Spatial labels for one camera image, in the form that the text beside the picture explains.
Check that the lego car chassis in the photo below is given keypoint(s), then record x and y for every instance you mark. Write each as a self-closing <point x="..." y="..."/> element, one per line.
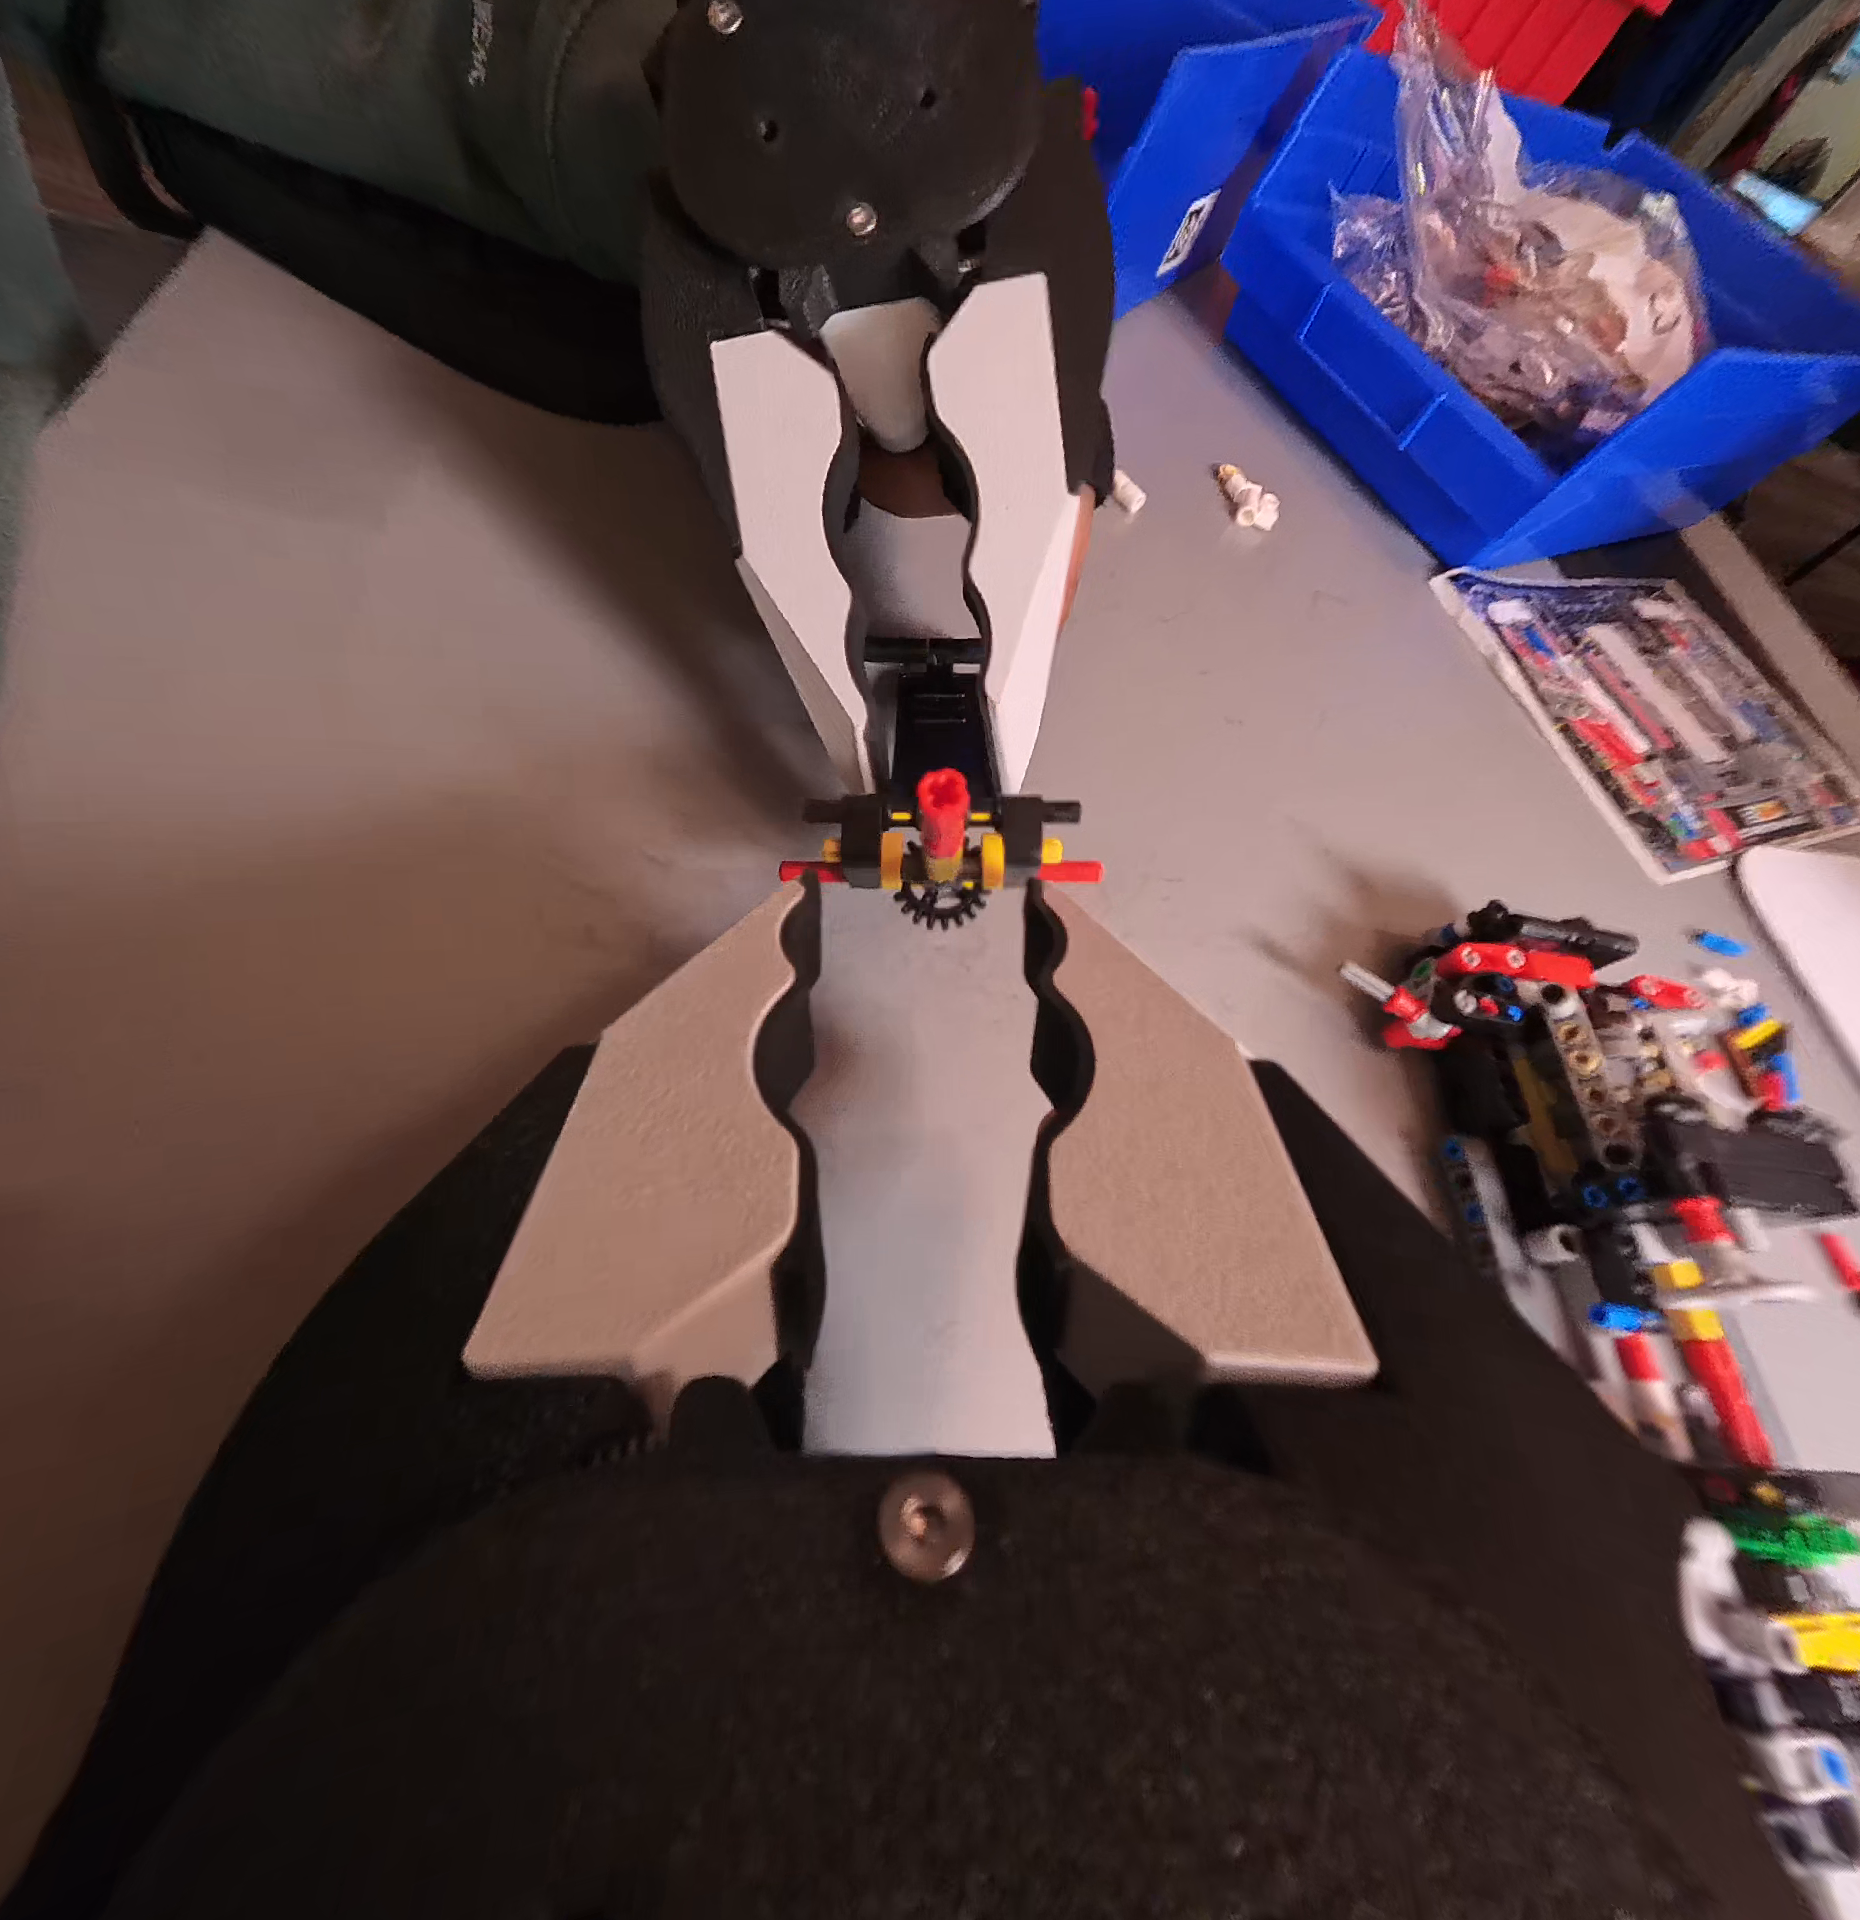
<point x="1591" y="1110"/>

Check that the black yellow lego wing assembly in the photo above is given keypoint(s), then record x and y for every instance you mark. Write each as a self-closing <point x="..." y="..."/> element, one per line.
<point x="938" y="840"/>

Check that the white book stand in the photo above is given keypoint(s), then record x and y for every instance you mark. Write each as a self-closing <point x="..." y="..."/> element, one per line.
<point x="1830" y="944"/>

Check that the blue plastic storage bin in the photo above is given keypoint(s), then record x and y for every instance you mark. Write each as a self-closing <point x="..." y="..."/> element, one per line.
<point x="1171" y="163"/>
<point x="1366" y="360"/>

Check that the clear bags of lego parts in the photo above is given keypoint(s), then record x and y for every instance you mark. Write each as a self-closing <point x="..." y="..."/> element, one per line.
<point x="1530" y="298"/>

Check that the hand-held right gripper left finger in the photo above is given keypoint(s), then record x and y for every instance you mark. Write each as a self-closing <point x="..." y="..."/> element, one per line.
<point x="660" y="1185"/>

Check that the lego instruction booklet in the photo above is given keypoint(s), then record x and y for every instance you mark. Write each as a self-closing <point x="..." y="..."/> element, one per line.
<point x="1666" y="720"/>

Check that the white lego connector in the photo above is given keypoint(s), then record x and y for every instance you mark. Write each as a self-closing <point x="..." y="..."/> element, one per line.
<point x="1247" y="498"/>

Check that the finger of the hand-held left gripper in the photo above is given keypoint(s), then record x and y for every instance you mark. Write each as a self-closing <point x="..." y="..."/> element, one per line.
<point x="779" y="480"/>
<point x="1026" y="449"/>

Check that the red plastic storage bin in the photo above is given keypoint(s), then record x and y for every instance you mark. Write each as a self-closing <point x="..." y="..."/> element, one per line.
<point x="1499" y="37"/>

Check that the small red lego connector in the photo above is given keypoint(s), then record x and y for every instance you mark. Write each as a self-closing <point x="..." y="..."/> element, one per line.
<point x="1847" y="1273"/>

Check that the small white lego peg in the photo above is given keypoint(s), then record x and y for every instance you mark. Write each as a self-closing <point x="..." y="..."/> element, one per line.
<point x="1124" y="491"/>

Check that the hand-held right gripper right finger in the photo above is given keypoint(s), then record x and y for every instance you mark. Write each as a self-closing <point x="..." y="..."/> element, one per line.
<point x="1200" y="1198"/>

